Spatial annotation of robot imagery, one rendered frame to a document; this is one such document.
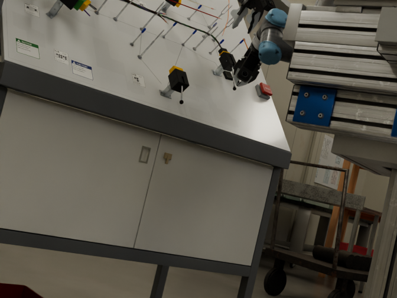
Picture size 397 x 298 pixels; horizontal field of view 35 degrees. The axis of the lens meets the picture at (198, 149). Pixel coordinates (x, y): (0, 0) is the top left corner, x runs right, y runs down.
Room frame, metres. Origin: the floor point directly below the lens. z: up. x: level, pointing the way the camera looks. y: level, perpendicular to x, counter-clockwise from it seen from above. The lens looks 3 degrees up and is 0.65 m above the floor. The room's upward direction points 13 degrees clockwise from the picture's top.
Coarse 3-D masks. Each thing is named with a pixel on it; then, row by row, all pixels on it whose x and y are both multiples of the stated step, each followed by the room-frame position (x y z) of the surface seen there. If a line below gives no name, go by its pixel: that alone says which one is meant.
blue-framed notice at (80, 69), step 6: (72, 60) 1.93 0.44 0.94; (72, 66) 1.92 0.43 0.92; (78, 66) 1.94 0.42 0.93; (84, 66) 1.95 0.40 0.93; (90, 66) 1.97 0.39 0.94; (72, 72) 1.90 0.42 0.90; (78, 72) 1.92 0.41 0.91; (84, 72) 1.94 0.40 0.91; (90, 72) 1.96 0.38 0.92; (90, 78) 1.94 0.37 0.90
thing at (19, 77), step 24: (0, 72) 1.76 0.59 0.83; (24, 72) 1.78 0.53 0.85; (48, 96) 1.83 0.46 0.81; (72, 96) 1.88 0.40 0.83; (96, 96) 1.93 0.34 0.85; (120, 120) 2.01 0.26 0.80; (144, 120) 2.04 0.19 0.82; (168, 120) 2.09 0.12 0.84; (216, 144) 2.23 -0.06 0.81; (240, 144) 2.30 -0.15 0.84; (264, 144) 2.37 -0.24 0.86; (288, 168) 2.46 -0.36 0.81
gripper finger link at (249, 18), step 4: (252, 12) 2.35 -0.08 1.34; (256, 12) 2.33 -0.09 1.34; (260, 12) 2.34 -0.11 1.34; (248, 16) 2.38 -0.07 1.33; (252, 16) 2.34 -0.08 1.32; (256, 16) 2.34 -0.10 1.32; (248, 20) 2.38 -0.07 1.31; (252, 20) 2.35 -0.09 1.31; (256, 20) 2.35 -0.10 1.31; (252, 24) 2.35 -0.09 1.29; (256, 24) 2.36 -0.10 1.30; (252, 28) 2.36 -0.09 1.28; (248, 32) 2.38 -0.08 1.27
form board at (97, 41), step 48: (48, 0) 2.02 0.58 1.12; (96, 0) 2.19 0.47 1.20; (144, 0) 2.39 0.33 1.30; (192, 0) 2.63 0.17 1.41; (48, 48) 1.89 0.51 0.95; (96, 48) 2.04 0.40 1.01; (144, 48) 2.21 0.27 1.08; (192, 48) 2.42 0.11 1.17; (240, 48) 2.67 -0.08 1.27; (144, 96) 2.06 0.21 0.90; (192, 96) 2.24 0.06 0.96; (240, 96) 2.45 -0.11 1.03
